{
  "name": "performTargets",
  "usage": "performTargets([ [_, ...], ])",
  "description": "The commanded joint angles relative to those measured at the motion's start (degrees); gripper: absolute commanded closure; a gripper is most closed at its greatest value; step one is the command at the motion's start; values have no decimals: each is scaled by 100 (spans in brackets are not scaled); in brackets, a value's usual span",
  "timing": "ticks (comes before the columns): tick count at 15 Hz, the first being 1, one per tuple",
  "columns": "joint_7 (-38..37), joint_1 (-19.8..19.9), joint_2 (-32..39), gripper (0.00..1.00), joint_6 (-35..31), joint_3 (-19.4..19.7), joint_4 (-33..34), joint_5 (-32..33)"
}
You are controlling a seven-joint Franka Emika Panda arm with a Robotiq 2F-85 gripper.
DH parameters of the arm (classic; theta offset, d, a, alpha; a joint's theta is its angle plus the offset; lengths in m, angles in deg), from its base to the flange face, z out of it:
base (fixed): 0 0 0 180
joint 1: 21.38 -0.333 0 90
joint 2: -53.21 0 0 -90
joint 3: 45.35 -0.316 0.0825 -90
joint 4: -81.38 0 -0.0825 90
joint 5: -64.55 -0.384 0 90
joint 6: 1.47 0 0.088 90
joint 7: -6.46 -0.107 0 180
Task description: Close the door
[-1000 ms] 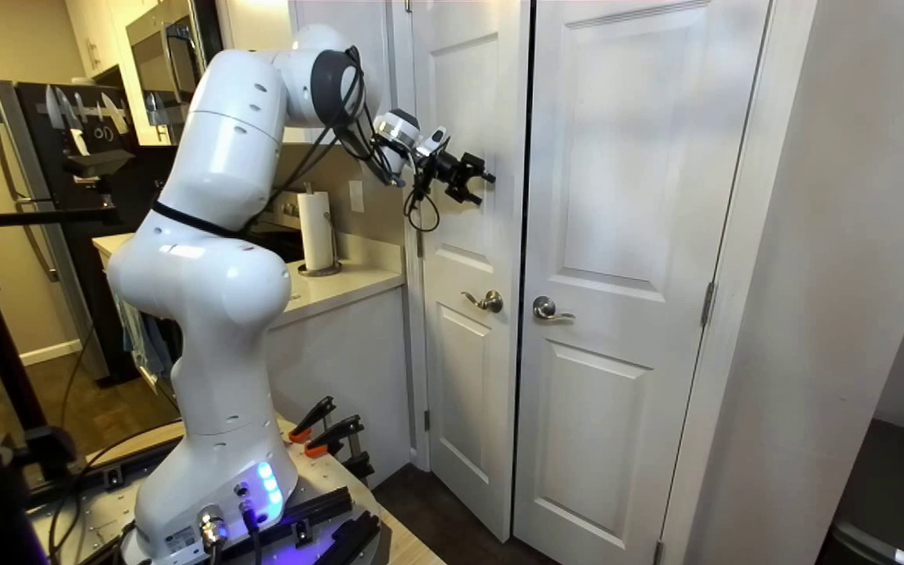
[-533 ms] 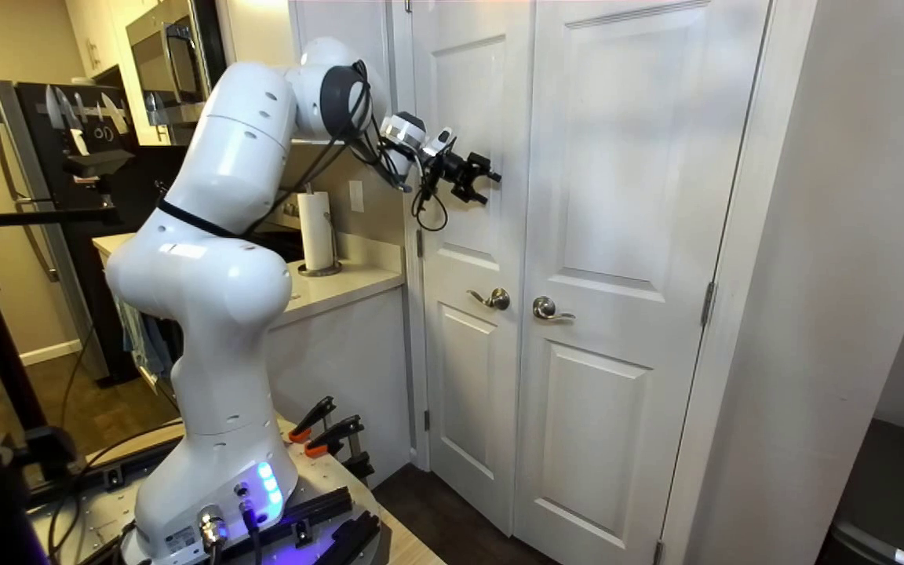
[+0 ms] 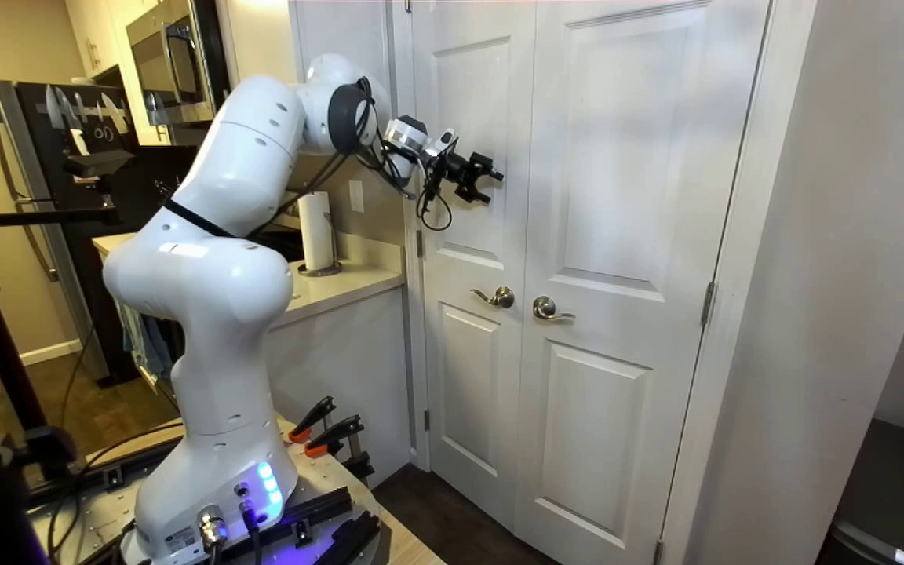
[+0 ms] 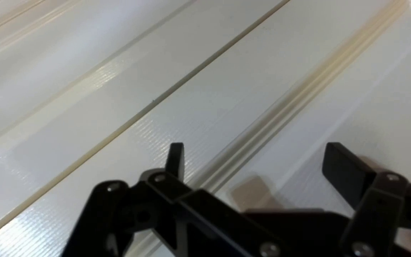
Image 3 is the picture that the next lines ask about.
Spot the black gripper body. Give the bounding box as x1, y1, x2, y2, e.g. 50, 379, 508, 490
421, 129, 475, 203

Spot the white panel pantry door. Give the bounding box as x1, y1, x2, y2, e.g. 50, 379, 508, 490
408, 0, 540, 534
513, 0, 775, 565

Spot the white paper towel roll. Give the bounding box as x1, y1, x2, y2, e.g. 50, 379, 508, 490
291, 187, 342, 280

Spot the black orange bar clamp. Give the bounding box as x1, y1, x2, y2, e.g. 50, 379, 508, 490
285, 393, 339, 450
301, 413, 368, 461

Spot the steel microwave oven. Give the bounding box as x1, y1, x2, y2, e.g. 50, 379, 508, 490
124, 0, 237, 131

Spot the blue hanging towel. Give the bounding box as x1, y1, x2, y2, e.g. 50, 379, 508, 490
115, 299, 189, 390

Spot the black refrigerator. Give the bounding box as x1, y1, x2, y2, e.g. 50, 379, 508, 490
0, 61, 205, 390

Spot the black trash can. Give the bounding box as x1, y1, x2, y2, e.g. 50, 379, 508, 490
813, 413, 904, 565

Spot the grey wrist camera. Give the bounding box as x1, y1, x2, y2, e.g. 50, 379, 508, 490
381, 114, 436, 162

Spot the black cable bundle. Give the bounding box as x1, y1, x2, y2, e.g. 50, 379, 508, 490
260, 131, 459, 236

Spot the white wall outlet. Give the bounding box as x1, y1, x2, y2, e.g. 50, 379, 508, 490
344, 174, 369, 218

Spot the metal lever door handle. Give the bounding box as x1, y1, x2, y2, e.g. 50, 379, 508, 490
530, 292, 578, 330
472, 282, 517, 315

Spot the white door frame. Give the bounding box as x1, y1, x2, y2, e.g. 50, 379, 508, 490
385, 0, 821, 565

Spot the black mounting bracket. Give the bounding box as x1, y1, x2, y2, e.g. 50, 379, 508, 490
310, 508, 384, 565
229, 484, 359, 548

